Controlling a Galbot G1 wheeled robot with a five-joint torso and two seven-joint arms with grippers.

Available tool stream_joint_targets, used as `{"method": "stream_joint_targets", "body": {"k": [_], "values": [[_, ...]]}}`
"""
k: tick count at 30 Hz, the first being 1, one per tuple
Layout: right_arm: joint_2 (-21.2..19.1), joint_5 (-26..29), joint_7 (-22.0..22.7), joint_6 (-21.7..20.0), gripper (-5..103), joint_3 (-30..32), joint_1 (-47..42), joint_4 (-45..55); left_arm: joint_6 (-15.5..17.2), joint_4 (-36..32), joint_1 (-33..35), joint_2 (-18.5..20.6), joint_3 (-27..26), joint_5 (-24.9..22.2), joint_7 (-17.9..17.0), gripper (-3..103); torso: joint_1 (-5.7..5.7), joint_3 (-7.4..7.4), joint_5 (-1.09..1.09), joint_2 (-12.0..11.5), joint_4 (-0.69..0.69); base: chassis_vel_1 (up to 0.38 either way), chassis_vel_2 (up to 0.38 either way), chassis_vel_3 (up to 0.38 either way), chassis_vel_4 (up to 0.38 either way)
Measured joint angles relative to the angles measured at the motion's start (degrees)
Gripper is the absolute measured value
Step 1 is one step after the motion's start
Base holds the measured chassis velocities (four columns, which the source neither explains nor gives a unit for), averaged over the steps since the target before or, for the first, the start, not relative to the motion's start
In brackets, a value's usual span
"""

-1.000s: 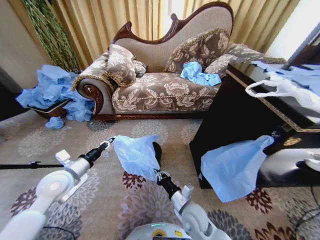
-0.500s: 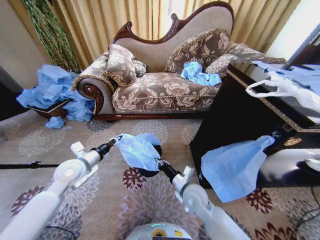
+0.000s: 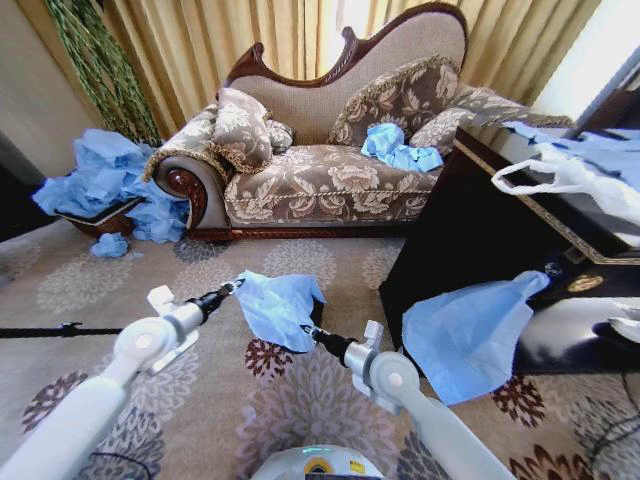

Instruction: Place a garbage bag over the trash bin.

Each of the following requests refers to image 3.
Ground pale floral cushion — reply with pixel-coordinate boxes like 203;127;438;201
407;106;474;157

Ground small crumpled blue bag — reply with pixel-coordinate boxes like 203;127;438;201
88;231;132;259

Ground green braided hanging cords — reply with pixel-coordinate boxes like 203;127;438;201
43;0;162;147

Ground floral patterned carpet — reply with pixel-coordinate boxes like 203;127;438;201
0;218;640;480

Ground black coffee table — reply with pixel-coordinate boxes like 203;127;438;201
378;119;640;377

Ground thin black cable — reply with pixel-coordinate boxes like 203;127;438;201
87;451;154;480

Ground flat blue bags stack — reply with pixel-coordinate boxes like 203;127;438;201
502;119;640;191

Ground white plastic bag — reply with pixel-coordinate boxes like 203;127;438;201
490;142;640;222

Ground blue garbage bag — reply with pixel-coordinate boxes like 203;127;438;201
401;269;552;407
232;270;327;354

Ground floral chaise longue sofa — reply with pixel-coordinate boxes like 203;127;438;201
142;2;474;242

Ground white robot front shell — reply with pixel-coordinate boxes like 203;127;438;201
248;444;399;480

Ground square floral cushion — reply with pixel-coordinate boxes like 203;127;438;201
208;87;275;175

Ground small floral cushion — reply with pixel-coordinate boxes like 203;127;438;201
263;118;295;155

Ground yellow curtain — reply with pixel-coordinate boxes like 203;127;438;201
17;0;604;141

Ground large dark floral cushion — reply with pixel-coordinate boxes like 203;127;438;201
327;55;462;147

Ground large pile blue bags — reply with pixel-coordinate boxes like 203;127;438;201
32;128;192;245

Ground black strap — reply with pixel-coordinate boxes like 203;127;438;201
0;321;125;340

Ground crumpled blue bags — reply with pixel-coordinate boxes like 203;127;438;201
359;122;445;174

